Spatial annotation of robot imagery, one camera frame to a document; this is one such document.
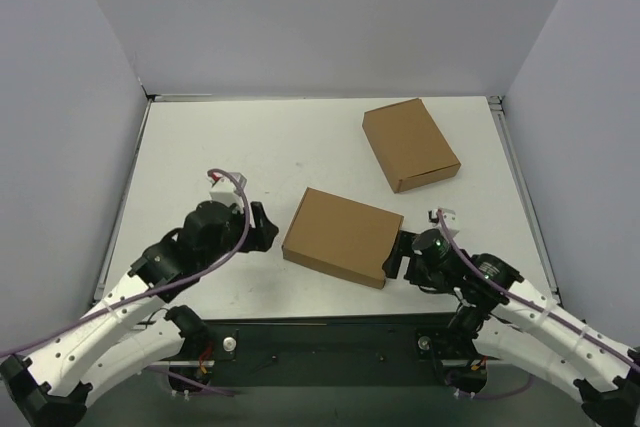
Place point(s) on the aluminium frame rail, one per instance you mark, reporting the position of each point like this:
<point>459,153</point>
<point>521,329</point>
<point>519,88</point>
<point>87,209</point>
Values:
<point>520,197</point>

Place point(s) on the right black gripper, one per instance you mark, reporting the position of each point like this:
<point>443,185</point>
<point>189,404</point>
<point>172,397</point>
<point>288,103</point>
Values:
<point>405,254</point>

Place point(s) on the folded closed cardboard box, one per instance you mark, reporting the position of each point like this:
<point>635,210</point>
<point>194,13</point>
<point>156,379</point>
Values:
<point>409,146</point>

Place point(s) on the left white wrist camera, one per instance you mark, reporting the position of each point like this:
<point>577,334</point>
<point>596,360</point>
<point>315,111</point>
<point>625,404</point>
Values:
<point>226,189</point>

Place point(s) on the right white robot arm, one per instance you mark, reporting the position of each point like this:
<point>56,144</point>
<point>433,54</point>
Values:
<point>608,397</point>

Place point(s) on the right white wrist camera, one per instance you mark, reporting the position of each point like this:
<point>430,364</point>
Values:
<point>445,221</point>

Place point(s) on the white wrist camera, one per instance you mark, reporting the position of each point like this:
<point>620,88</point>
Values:
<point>445,221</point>
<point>226,189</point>

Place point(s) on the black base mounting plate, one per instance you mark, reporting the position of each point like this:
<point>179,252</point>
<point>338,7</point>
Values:
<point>400,350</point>

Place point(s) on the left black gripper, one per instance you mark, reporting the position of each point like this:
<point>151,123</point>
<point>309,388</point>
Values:
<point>256,229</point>

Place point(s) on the cardboard box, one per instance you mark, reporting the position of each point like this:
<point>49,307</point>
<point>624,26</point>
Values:
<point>341,238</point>
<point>409,146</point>

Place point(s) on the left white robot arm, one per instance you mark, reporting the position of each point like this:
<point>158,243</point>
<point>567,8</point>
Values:
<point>137,324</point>

